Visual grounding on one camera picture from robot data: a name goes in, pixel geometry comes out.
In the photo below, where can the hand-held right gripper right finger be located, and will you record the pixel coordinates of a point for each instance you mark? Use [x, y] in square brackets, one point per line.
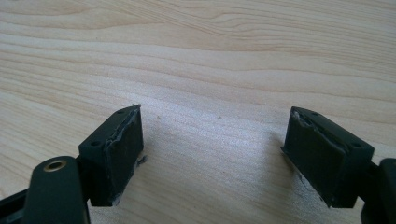
[323, 161]

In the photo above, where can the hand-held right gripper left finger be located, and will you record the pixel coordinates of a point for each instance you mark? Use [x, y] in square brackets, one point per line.
[115, 155]

